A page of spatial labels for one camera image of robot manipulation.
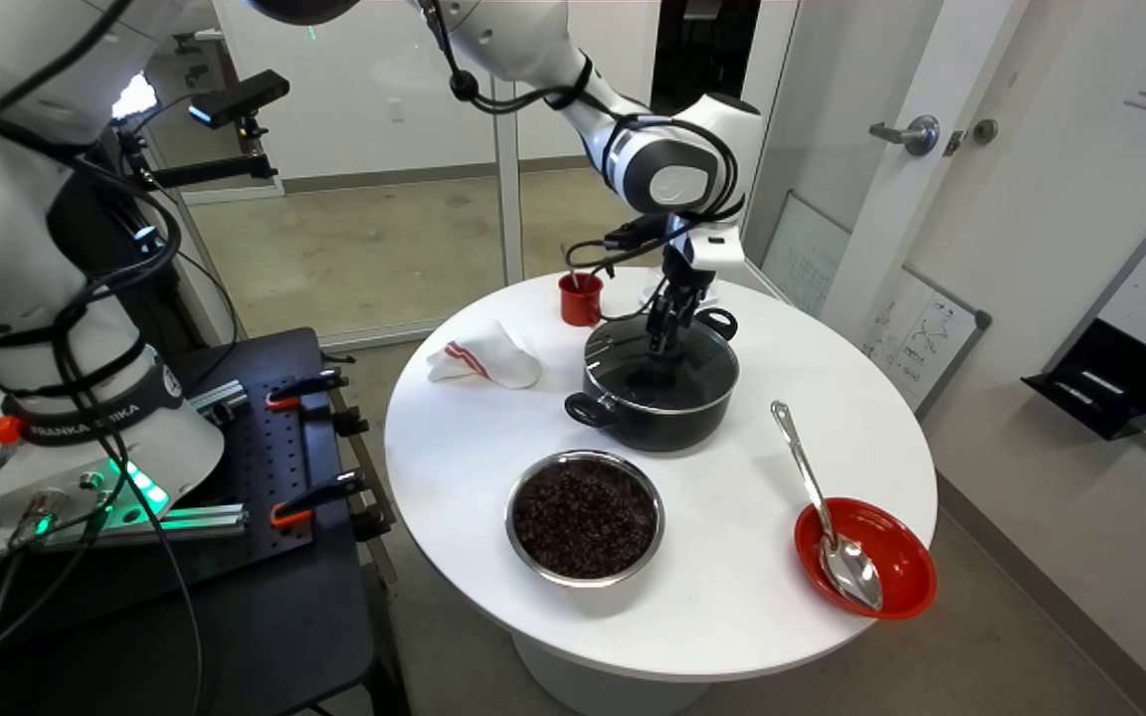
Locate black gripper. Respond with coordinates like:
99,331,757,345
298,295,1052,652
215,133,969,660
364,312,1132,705
644,247,723,360

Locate glass pot lid black knob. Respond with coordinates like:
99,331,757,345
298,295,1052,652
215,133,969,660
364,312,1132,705
582,312,743,418

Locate black cooking pot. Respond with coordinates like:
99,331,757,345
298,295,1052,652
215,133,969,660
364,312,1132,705
562,303,743,457

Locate red cup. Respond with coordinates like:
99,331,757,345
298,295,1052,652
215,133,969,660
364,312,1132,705
556,270,609,331

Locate whiteboard panel on door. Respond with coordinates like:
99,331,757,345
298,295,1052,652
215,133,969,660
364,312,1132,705
759,193,855,317

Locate white cloth red stripes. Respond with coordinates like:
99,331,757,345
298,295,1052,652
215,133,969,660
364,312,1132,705
425,313,546,393

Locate metal spoon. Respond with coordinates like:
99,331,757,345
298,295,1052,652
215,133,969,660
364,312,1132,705
766,398,887,613

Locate steel bowl of dark beans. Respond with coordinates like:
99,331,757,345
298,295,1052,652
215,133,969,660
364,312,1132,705
501,447,668,593

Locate small leaning whiteboard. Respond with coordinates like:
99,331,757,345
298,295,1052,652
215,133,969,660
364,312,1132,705
863,267,994,416

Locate red shallow bowl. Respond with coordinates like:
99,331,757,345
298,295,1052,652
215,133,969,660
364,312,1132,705
794,494,944,625

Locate white door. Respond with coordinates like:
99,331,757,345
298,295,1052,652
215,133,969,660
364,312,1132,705
757,0,1043,352

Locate black robot cart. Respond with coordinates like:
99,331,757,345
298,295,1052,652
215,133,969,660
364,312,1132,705
0,325,405,716

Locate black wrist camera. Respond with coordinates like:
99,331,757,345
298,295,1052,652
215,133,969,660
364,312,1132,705
600,214,672,259

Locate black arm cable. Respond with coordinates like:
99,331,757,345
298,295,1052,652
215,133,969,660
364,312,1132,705
414,0,599,121

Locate silver door handle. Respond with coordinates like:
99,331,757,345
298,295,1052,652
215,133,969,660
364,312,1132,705
868,113,944,160

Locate orange handled black clamp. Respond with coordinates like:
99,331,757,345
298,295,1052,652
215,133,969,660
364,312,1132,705
262,368,356,410
266,469,375,536

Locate black wall tray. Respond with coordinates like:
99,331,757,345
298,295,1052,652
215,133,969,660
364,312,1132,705
1018,313,1146,447

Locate black camera on stand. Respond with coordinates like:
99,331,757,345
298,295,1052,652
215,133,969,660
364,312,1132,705
147,69,294,193

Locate aluminium rail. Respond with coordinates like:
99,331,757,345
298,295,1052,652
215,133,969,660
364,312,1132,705
0,494,257,551

